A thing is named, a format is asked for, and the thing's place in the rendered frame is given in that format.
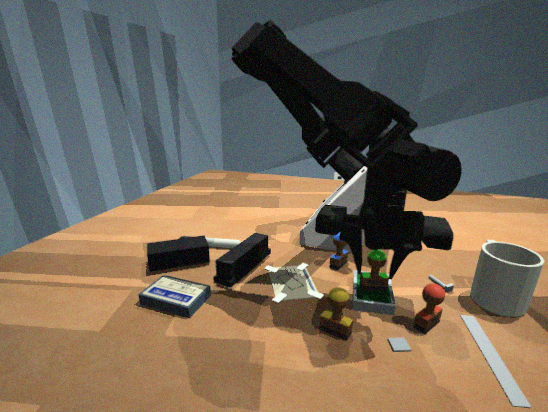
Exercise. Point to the white square tile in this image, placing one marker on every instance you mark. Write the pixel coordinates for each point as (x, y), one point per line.
(399, 344)

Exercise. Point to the grey flat strip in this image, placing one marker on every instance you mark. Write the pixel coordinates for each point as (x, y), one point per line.
(504, 377)

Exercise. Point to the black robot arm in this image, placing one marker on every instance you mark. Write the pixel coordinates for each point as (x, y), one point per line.
(354, 118)

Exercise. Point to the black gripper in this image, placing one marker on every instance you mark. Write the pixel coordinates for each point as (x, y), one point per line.
(331, 220)

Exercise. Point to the grey cup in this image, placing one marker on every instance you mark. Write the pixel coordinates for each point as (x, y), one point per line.
(505, 278)

